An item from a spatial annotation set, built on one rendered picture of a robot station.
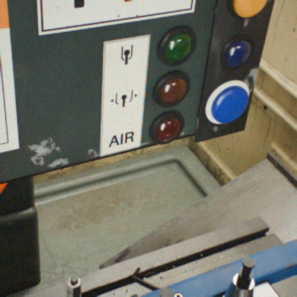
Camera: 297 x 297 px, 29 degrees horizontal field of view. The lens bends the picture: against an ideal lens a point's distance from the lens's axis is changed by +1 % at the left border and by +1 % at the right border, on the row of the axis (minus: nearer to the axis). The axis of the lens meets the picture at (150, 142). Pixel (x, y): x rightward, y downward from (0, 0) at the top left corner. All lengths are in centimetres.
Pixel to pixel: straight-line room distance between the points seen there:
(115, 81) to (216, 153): 153
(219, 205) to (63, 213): 49
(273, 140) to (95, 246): 58
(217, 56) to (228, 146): 142
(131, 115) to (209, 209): 120
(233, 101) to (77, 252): 130
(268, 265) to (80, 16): 58
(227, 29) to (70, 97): 11
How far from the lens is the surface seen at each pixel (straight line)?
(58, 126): 36
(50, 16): 32
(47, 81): 34
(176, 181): 191
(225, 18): 38
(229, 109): 41
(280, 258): 86
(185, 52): 37
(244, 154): 174
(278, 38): 152
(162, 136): 40
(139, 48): 36
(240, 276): 71
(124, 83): 36
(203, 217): 156
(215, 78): 40
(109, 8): 33
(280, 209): 154
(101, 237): 171
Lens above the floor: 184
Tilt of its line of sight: 38 degrees down
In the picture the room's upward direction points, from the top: 6 degrees clockwise
